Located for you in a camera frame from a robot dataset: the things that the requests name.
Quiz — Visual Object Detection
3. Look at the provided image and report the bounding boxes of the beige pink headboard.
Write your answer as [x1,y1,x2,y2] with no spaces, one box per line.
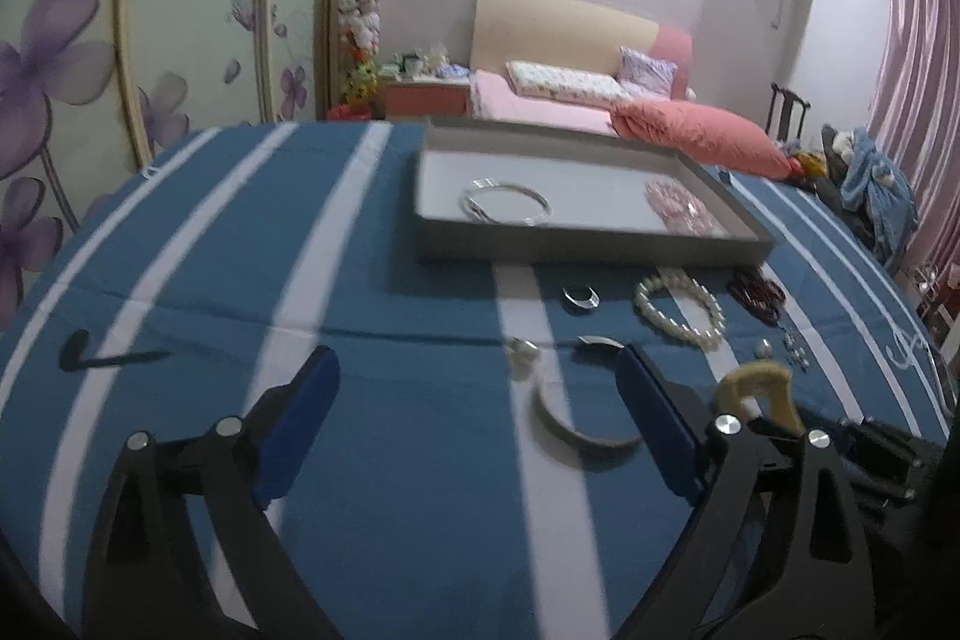
[471,0,695,101]

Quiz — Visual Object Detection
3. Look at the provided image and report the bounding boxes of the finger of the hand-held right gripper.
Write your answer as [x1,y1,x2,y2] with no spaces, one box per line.
[832,419,944,507]

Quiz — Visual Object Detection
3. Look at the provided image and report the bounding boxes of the grey jewelry tray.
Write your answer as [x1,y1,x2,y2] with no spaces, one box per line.
[415,117,775,266]

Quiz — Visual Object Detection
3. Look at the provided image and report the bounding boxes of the hanging plush toy stack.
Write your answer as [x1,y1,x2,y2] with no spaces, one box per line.
[337,0,385,109]

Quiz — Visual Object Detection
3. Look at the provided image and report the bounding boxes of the dark wooden chair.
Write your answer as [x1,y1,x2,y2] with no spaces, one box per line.
[769,83,815,143]

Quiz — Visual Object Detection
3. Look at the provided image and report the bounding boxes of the clutter on nightstand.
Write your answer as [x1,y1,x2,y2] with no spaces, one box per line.
[388,51,470,82]

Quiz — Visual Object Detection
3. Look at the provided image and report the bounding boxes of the pink curtain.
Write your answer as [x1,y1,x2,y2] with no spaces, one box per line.
[866,0,960,281]

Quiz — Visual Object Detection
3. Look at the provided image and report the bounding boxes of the pink white nightstand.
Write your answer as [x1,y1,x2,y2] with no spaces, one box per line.
[382,74,472,121]

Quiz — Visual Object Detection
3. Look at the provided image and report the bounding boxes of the dark red bead bracelet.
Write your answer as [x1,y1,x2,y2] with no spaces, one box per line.
[727,269,787,319]

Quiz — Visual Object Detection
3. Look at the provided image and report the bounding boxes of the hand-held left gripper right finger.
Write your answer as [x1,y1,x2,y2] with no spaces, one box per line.
[611,344,875,640]

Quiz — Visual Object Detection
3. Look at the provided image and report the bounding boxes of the bed with pink sheet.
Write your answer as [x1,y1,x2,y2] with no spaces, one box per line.
[469,68,627,136]

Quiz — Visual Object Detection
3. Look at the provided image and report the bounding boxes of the blue clothing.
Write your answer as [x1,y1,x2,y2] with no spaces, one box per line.
[840,130,920,259]

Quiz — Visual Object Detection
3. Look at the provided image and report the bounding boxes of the blue white striped tablecloth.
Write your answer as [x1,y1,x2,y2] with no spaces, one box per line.
[0,121,953,640]

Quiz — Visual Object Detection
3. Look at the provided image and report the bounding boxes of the white pearl bracelet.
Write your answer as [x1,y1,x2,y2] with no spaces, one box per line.
[634,269,727,352]

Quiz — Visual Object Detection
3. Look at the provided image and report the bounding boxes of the small purple pillow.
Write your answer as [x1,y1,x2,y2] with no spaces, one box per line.
[619,46,680,100]

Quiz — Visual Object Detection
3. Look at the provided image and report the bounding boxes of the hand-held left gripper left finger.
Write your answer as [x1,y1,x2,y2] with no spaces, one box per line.
[82,345,342,640]

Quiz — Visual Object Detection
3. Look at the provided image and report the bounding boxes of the pink bead bracelet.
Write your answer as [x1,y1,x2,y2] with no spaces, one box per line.
[645,176,717,234]

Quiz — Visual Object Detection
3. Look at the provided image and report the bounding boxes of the long floral pillow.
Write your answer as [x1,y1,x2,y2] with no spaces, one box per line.
[506,60,632,105]

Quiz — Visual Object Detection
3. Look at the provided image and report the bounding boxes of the floral sliding door wardrobe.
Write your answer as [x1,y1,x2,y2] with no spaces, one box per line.
[0,0,347,326]

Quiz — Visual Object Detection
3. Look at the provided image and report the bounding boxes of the silver bangles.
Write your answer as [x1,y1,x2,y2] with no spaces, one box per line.
[460,179,551,229]

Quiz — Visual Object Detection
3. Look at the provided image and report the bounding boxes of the folded salmon quilt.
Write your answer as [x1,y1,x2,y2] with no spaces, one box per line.
[610,100,800,181]

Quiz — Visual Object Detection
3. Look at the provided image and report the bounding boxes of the silver cuff bangle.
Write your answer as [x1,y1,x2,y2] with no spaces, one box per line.
[531,335,646,459]

